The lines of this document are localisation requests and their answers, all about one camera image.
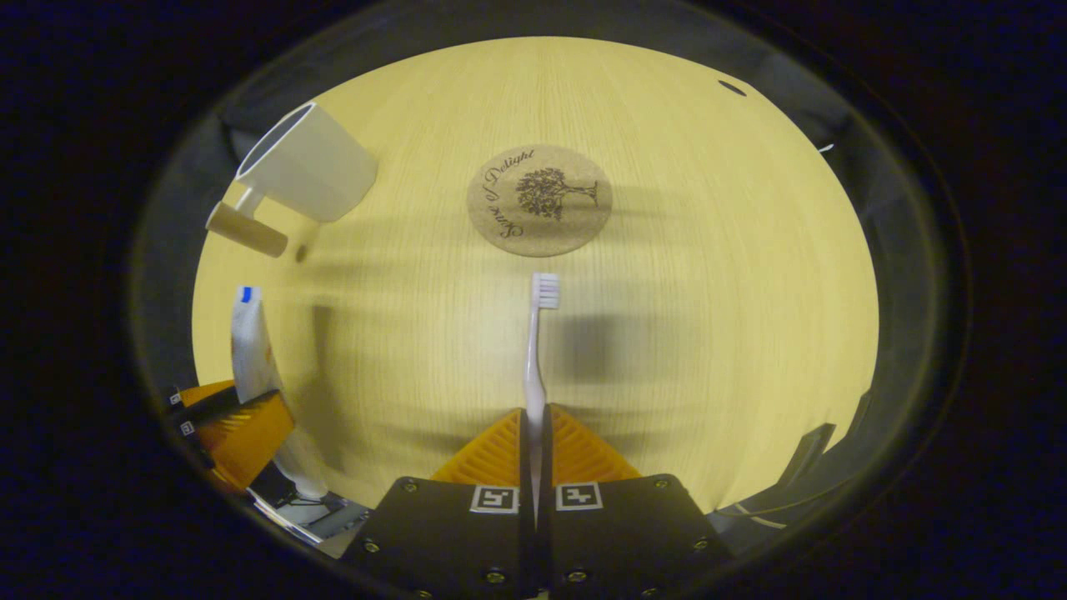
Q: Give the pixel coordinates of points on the white toothpaste tube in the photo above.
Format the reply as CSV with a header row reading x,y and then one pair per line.
x,y
250,350

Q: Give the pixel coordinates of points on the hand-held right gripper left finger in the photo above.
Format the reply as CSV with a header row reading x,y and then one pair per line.
x,y
450,533

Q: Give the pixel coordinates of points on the round cork coaster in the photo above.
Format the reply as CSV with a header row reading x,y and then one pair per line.
x,y
540,200

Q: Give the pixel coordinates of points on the white cup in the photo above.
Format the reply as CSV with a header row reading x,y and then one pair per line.
x,y
313,171

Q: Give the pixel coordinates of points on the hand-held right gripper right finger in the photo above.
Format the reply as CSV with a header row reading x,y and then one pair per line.
x,y
617,533

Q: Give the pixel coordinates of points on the silver metal object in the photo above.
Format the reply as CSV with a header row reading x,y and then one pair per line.
x,y
317,517

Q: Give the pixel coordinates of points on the light wooden desktop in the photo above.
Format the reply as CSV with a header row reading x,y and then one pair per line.
x,y
708,292

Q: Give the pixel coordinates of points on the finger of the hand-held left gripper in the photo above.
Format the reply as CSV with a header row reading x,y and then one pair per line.
x,y
204,394
246,437

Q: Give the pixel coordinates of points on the white toothbrush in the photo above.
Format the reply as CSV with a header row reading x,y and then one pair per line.
x,y
533,358

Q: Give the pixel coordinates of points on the black rectangular object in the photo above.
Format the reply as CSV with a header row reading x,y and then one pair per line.
x,y
810,458

